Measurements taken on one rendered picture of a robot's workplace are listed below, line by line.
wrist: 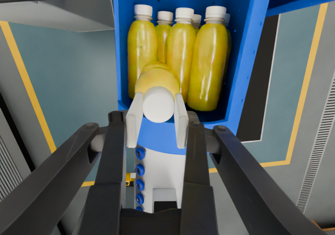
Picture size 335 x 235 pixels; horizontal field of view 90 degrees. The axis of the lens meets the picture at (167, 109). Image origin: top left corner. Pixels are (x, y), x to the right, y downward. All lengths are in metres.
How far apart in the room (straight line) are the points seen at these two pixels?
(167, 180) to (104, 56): 1.12
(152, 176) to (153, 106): 0.58
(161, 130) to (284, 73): 1.69
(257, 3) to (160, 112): 0.21
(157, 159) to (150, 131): 0.41
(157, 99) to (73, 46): 1.45
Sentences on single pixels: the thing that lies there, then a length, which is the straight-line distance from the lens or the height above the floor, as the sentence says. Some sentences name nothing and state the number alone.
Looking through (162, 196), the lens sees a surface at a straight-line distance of 0.78.
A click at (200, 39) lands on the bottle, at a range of 0.36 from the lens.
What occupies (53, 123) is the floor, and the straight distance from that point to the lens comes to 1.91.
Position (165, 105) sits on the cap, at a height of 1.29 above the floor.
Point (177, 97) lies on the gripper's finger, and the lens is 0.18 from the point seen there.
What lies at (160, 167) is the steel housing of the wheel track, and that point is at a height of 0.93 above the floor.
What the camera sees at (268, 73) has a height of 0.15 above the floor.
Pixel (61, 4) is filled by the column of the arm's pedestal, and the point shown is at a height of 0.81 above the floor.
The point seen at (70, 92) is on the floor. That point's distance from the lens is 1.71.
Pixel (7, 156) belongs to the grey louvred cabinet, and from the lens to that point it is 1.97.
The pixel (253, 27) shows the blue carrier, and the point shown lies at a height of 1.21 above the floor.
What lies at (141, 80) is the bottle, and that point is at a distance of 0.24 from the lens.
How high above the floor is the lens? 1.48
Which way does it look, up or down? 68 degrees down
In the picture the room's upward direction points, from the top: 170 degrees clockwise
